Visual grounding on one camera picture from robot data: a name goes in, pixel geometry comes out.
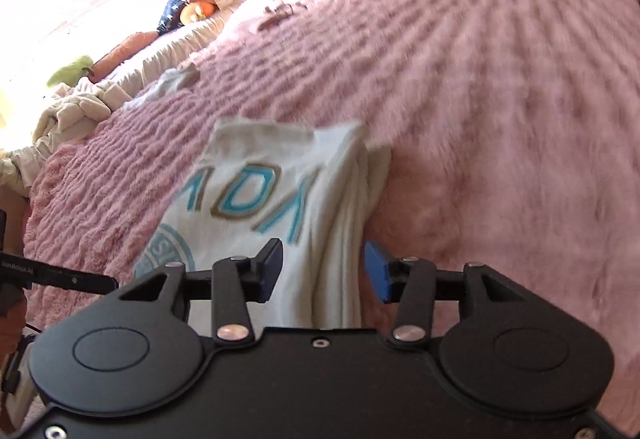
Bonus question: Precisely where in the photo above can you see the beige crumpled duvet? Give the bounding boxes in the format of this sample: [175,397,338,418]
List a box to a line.
[0,14,227,192]

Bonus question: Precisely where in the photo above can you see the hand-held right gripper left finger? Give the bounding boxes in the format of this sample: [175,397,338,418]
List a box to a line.
[117,238,284,349]

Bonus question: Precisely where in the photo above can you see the blue starred cloth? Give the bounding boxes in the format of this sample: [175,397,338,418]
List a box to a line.
[157,0,189,33]

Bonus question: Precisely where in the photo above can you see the pink fluffy blanket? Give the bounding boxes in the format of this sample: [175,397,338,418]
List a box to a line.
[22,0,640,370]

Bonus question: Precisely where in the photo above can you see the orange round plush toy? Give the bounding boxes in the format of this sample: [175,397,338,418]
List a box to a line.
[180,0,219,25]

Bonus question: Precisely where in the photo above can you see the small white cloth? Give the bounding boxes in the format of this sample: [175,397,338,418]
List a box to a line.
[122,64,201,113]

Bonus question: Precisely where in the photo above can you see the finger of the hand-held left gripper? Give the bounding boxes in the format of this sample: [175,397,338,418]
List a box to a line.
[31,269,120,295]

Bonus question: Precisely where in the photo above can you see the dark hair tie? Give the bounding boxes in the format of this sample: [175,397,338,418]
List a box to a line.
[256,0,309,31]

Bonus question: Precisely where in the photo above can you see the person's left forearm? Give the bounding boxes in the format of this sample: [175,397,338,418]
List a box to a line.
[0,298,26,370]

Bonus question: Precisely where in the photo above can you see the carrot plush toy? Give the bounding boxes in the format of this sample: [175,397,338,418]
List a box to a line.
[46,31,162,88]

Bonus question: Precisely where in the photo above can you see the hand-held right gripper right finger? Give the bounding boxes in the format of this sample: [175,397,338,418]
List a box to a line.
[363,240,539,349]

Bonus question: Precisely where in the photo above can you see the white printed t-shirt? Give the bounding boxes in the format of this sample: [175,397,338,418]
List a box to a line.
[134,116,394,331]

